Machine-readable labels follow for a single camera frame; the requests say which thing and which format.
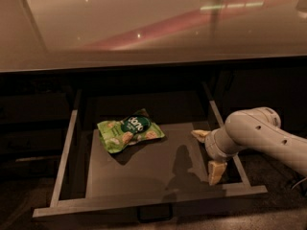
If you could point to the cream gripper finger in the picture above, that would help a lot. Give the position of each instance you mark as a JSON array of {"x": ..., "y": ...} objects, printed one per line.
[
  {"x": 215, "y": 171},
  {"x": 200, "y": 134}
]

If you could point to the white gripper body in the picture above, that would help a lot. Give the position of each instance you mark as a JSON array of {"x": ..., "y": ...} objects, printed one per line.
[{"x": 212, "y": 147}]

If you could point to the dark grey drawer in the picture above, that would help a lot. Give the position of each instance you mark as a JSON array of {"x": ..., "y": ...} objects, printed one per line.
[{"x": 150, "y": 181}]

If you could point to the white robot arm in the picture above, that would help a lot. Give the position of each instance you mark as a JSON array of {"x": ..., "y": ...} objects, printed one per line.
[{"x": 257, "y": 129}]

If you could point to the dark grey cabinet door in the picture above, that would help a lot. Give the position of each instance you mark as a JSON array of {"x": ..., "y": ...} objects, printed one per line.
[{"x": 280, "y": 86}]

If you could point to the green snack bag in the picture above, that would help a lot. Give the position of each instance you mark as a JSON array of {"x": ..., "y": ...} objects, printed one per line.
[{"x": 137, "y": 127}]

